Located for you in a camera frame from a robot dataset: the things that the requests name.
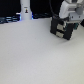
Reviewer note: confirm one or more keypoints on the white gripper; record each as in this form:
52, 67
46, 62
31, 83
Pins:
73, 10

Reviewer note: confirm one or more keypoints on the black kcup holder drawer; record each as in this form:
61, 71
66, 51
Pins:
62, 29

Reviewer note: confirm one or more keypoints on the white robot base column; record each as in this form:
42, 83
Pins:
26, 13

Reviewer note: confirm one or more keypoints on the black keyboard with blue light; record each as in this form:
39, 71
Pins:
10, 19

